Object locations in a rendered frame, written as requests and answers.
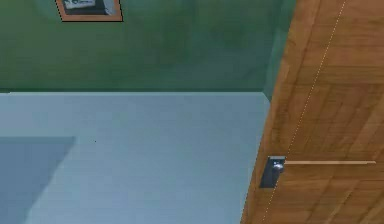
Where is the brown framed wall picture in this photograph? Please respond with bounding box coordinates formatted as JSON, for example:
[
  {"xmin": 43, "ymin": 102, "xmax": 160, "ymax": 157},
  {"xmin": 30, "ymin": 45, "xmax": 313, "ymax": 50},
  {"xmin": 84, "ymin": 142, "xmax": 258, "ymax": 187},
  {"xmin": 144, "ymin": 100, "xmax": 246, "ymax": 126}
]
[{"xmin": 54, "ymin": 0, "xmax": 124, "ymax": 23}]

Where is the black door handle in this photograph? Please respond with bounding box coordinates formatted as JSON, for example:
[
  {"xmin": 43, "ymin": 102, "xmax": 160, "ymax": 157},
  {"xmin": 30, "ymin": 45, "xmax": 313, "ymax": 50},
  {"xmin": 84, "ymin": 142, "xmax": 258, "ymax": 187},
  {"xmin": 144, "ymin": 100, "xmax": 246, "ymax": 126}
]
[{"xmin": 259, "ymin": 155, "xmax": 377, "ymax": 189}]

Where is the brown wooden room door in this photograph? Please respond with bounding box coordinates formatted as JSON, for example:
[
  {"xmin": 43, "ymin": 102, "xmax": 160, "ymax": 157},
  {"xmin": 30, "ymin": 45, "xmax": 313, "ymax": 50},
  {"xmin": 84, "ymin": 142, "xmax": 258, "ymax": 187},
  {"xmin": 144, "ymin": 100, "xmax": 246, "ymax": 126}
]
[{"xmin": 240, "ymin": 0, "xmax": 384, "ymax": 224}]

